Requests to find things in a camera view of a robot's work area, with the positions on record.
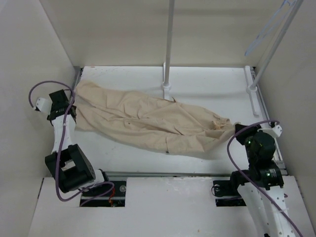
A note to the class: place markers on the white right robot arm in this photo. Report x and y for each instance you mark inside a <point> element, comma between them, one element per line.
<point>261,186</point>

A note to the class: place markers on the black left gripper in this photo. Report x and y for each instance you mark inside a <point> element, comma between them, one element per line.
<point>52,110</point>

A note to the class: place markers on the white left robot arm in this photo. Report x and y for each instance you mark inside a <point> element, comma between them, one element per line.
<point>67,163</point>

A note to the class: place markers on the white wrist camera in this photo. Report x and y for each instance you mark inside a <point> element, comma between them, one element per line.
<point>275,132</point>
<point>43,105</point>

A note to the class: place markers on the white centre rack pole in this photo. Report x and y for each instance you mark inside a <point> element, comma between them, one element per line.
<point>166,87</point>

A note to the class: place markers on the beige trousers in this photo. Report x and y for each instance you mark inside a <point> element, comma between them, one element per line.
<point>137,119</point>

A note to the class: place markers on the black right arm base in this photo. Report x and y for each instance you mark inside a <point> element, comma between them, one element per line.
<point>225,191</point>

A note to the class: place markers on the aluminium frame rail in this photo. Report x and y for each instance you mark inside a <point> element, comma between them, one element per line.
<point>163,174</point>
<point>76,76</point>
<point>277,156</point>

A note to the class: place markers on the aluminium right frame rail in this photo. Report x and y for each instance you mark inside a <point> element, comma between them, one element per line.
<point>277,156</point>

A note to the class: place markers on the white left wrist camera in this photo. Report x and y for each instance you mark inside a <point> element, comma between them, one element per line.
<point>43,105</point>

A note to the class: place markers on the aluminium left frame rail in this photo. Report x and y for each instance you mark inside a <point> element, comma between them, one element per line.
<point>76,76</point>

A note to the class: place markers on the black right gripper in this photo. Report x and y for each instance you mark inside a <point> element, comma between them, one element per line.
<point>240,136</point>

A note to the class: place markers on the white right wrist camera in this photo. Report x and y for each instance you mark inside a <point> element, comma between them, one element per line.
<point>275,132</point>

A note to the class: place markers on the aluminium front frame rail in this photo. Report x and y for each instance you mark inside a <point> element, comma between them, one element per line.
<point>163,174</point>

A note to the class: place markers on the white rack pole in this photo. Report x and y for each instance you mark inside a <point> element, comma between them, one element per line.
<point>252,80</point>
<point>166,87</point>

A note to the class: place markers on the white right rack pole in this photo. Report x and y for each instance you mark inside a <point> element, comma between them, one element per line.
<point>252,80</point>

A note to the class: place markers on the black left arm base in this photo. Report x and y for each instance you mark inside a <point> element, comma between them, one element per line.
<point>105,195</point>

